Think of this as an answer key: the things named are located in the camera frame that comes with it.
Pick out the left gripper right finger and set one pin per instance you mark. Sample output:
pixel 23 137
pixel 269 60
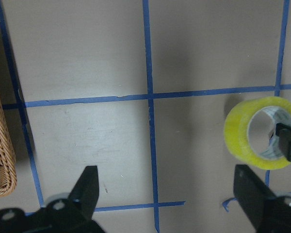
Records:
pixel 253 195

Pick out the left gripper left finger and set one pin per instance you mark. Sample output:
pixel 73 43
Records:
pixel 85 193

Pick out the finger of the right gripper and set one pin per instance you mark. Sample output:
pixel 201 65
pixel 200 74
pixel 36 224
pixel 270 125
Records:
pixel 283 132

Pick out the yellow tape roll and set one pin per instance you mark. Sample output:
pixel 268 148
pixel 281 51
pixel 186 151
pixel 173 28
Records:
pixel 236 131

